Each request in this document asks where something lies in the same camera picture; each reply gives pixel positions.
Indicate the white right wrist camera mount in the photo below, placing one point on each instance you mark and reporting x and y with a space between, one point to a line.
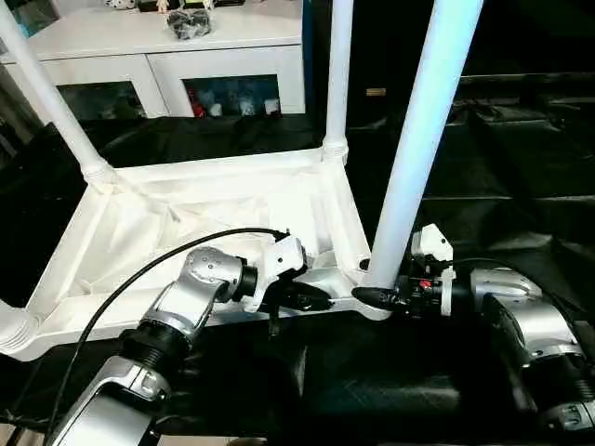
432 241

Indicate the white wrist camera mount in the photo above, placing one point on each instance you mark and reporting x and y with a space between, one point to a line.
283 255
432 241

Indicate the bag of black parts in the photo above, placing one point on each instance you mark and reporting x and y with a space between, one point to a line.
190 24

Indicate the white polka dot object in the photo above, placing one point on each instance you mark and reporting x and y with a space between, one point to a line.
120 3

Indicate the black glossy mat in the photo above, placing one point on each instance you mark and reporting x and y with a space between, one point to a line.
511 186

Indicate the long black bar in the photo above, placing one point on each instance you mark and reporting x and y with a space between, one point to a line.
525 80

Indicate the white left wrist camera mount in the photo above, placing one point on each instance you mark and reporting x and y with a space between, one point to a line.
283 255

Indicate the white sideboard cabinet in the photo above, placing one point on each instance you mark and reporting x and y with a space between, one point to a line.
223 62

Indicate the grey tripod stand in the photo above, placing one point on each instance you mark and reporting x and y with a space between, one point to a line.
11 125

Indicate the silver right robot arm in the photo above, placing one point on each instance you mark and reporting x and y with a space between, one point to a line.
530 320

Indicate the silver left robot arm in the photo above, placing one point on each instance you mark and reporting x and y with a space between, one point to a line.
204 274

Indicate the small white jar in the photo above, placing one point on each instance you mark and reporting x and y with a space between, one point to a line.
272 106
215 109
246 108

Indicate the small yellow label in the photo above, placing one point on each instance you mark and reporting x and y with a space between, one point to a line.
375 92

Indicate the black framed plaque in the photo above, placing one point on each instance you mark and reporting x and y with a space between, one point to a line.
146 5

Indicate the white pole with blue ribbon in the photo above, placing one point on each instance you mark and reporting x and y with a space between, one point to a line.
28 18

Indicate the red bottle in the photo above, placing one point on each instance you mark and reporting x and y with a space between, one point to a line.
198 109

